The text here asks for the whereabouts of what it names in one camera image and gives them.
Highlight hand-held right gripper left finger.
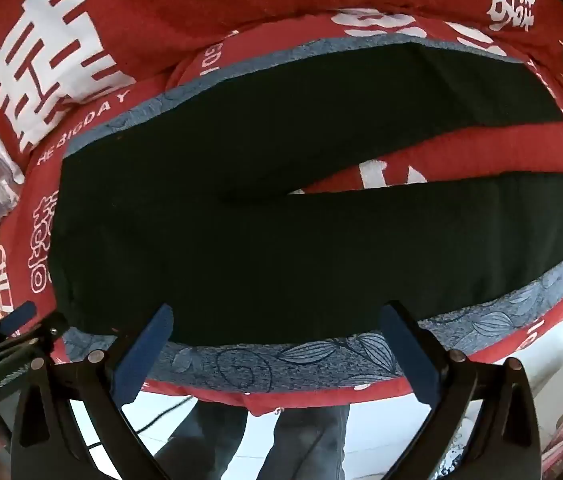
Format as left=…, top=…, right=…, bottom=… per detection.
left=10, top=303, right=175, bottom=480

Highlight blue-grey leaf patterned cloth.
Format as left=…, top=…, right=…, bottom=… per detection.
left=60, top=35, right=563, bottom=397

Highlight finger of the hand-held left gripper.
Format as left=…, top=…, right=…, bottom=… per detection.
left=0, top=301, right=38, bottom=348
left=0, top=312, right=70, bottom=362

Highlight red printed bedsheet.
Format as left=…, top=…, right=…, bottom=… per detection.
left=0, top=7, right=563, bottom=417

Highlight black cable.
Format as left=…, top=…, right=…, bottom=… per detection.
left=84, top=395, right=197, bottom=452

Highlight black pants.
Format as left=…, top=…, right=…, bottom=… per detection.
left=49, top=41, right=563, bottom=349

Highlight person's grey trousers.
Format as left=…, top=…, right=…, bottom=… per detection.
left=153, top=399, right=351, bottom=480

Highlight red printed quilt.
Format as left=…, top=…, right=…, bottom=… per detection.
left=0, top=0, right=563, bottom=157

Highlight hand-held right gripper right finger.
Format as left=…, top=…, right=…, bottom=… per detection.
left=379, top=301, right=543, bottom=480

